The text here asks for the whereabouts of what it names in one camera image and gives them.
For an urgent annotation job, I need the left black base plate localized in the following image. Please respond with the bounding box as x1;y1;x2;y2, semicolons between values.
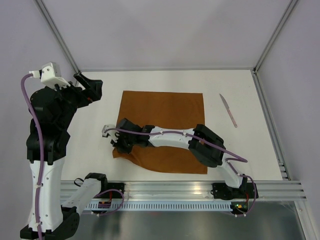
99;182;125;200

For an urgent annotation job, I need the left aluminium frame post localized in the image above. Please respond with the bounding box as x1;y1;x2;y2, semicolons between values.
33;0;81;75

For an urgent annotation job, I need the aluminium mounting rail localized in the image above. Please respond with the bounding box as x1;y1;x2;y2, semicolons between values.
58;180;307;201

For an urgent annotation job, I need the brown cloth napkin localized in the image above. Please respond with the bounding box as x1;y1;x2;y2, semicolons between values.
111;90;208;175

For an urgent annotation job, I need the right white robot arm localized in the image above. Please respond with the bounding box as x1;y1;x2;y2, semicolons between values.
102;118;258;201

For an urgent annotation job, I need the knife with pink handle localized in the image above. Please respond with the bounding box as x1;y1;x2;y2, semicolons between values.
219;94;238;128

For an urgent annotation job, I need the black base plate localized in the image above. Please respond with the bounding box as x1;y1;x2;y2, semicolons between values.
99;182;125;200
210;182;259;201

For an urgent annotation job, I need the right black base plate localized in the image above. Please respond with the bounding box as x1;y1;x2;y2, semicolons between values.
210;182;259;201

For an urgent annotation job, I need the white slotted cable duct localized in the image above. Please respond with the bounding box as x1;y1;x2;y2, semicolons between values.
85;200;232;212

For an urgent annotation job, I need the right aluminium frame post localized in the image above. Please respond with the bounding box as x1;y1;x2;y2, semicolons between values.
252;0;300;75

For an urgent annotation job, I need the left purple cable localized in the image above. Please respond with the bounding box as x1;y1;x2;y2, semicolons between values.
19;72;125;240

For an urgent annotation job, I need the aluminium frame post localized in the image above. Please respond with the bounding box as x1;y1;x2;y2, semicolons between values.
33;0;81;75
252;0;300;75

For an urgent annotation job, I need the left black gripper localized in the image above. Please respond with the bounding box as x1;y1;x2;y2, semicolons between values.
49;71;103;128

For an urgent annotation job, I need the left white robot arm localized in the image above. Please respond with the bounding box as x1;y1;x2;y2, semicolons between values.
20;73;109;240

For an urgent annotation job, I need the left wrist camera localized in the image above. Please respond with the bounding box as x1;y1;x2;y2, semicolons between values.
28;62;71;90

